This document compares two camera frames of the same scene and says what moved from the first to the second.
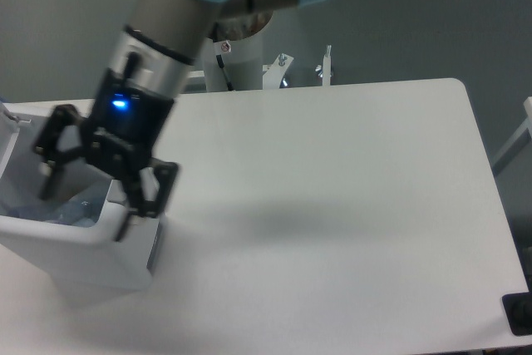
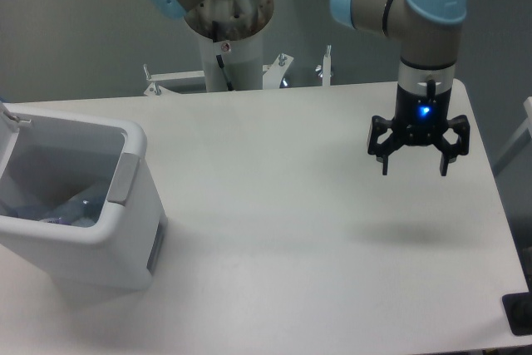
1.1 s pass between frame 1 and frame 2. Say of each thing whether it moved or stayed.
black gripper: moved
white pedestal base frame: stayed
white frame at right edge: stayed
